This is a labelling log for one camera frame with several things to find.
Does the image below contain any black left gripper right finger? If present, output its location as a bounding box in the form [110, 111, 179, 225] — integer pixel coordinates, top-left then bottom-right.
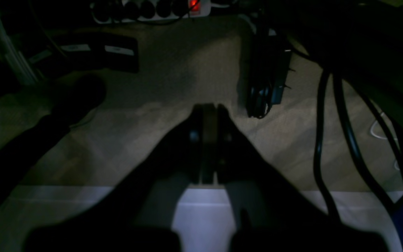
[215, 105, 388, 252]

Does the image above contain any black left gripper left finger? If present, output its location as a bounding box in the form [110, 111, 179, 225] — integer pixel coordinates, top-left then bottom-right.
[23, 105, 203, 252]

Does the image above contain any black power adapter brick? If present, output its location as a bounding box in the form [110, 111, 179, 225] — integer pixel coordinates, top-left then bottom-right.
[30, 32, 140, 73]

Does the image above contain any white power strip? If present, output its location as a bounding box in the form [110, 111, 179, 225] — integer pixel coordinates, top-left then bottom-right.
[89, 0, 212, 25]

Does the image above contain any white cable on floor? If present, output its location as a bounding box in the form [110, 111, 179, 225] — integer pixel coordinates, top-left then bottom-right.
[369, 112, 403, 171]

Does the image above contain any thick black cable bundle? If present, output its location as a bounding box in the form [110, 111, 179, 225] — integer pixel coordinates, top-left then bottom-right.
[313, 66, 403, 221]

